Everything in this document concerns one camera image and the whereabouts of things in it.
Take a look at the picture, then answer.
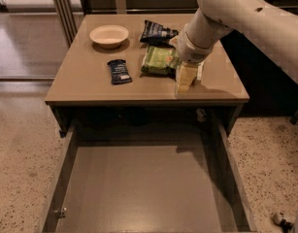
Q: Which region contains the tan cabinet with top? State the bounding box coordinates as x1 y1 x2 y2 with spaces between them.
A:
46 14 248 132

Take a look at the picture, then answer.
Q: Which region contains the small dark blue snack packet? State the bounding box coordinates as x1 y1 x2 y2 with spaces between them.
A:
107 59 132 84

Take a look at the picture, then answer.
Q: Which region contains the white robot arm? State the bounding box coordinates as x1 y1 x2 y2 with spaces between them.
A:
176 0 298 84

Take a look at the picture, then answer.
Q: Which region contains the white paper bowl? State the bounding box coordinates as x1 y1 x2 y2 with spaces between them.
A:
89 25 129 50

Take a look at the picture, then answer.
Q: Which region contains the metal railing frame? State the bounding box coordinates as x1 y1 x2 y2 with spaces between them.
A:
116 0 298 53

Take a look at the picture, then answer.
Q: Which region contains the dark blue chip bag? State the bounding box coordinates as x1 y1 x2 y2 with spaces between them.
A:
140 20 179 45

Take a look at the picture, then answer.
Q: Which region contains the open grey top drawer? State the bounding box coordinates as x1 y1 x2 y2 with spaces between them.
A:
37 120 257 233

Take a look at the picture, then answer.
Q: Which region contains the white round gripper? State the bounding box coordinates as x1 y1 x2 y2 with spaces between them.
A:
169 25 212 94

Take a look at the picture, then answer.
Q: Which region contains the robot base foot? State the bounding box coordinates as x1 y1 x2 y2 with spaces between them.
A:
273 213 294 233

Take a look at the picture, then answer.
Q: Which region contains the dark object at right edge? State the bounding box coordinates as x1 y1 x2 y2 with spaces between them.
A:
290 110 298 125

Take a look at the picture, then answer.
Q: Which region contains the green jalapeno chip bag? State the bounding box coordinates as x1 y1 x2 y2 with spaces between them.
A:
140 45 206 82

